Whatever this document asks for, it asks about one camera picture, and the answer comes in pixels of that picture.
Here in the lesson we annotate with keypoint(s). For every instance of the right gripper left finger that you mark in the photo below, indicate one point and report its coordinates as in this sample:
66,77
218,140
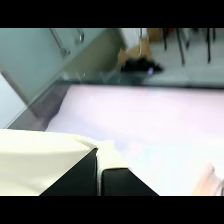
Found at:
77,178

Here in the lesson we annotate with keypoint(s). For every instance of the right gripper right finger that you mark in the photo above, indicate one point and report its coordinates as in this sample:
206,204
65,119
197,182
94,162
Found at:
123,183

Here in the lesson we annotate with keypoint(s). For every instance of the cream white garment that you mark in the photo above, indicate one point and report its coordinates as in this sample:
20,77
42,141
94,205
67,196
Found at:
36,160

